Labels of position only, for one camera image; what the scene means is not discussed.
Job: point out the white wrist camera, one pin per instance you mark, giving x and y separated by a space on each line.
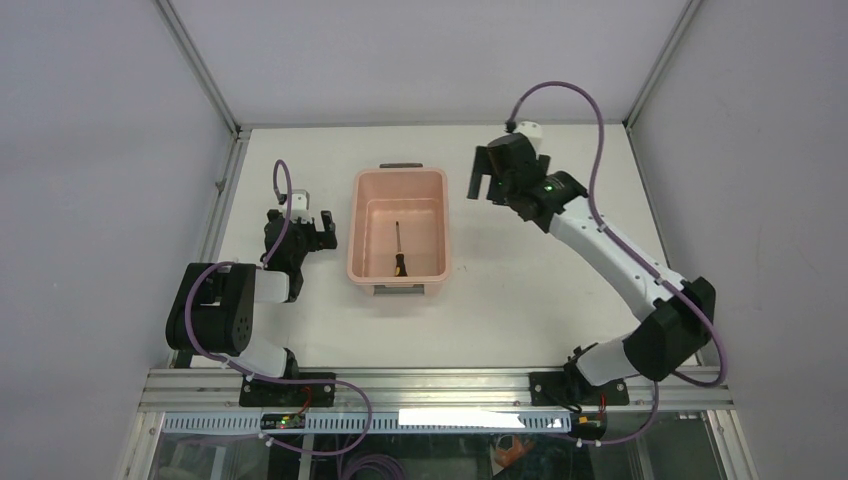
298 203
533 131

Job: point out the white slotted cable duct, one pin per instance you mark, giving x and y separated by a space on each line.
404 421

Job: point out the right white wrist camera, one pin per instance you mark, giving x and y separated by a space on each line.
533 131

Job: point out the yellow black handled screwdriver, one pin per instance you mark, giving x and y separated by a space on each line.
400 265

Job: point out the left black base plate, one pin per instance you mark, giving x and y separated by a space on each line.
264 394

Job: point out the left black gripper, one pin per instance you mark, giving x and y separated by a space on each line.
302 232

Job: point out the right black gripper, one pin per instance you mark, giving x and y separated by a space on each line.
500 168

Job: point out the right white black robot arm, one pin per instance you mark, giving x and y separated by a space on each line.
674 314

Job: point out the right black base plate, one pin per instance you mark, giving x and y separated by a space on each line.
546 391

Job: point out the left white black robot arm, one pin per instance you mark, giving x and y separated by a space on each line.
216 314

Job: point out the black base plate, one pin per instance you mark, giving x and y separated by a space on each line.
264 394
546 391

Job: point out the pink plastic bin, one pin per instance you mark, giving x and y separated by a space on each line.
416 197

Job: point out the aluminium front rail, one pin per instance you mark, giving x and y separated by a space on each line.
215 389

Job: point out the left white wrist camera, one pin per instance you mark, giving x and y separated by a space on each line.
298 203

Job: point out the orange object under table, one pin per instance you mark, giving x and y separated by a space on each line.
508 449

